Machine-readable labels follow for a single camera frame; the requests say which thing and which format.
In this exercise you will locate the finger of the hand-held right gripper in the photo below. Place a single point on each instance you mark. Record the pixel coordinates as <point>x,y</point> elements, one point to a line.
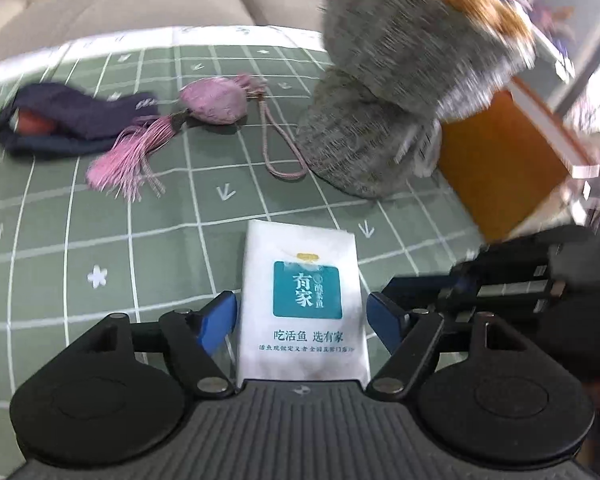
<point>420,292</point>
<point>505,262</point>

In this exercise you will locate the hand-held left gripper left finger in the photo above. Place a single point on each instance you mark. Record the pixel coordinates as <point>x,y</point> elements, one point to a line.
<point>217,322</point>

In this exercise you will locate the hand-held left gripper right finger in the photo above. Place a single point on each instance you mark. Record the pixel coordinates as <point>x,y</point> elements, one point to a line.
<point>385,320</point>

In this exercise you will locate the white tissue pack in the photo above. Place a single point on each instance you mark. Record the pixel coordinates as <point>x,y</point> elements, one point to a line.
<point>305,260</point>

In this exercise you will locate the grey knit hat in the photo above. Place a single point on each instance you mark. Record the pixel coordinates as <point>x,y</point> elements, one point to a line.
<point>390,60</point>

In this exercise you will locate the brown teddy bear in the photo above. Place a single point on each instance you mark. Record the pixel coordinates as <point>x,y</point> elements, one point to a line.
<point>485,5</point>

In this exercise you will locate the pink sachet with tassel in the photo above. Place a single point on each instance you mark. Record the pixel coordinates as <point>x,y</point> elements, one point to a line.
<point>212,105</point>

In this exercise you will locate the navy cloth pouch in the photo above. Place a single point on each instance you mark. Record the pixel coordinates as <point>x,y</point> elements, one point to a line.
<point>80,110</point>

